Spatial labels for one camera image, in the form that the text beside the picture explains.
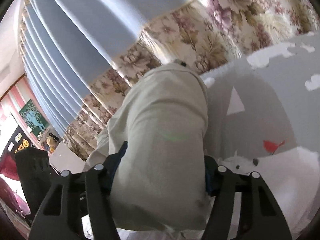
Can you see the beige hooded jacket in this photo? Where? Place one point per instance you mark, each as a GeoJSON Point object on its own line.
{"type": "Point", "coordinates": [162, 117]}

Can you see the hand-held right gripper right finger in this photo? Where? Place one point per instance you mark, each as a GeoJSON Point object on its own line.
{"type": "Point", "coordinates": [209, 180]}

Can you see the blue floral curtain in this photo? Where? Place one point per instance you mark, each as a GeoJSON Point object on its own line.
{"type": "Point", "coordinates": [100, 17]}

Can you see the green wall painting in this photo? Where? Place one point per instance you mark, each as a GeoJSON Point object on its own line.
{"type": "Point", "coordinates": [32, 116]}

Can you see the white table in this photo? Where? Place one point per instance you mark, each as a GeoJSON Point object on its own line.
{"type": "Point", "coordinates": [67, 157]}

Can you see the grey printed bed sheet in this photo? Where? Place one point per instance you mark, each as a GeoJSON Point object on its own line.
{"type": "Point", "coordinates": [262, 105]}

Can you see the red cloth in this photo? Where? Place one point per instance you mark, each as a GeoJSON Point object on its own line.
{"type": "Point", "coordinates": [8, 167]}

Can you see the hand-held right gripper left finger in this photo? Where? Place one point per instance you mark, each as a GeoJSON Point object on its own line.
{"type": "Point", "coordinates": [117, 163]}

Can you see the black display board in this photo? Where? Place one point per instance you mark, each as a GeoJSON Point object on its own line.
{"type": "Point", "coordinates": [15, 140]}

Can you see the yellow figurine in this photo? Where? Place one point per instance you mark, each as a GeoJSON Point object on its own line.
{"type": "Point", "coordinates": [52, 143]}

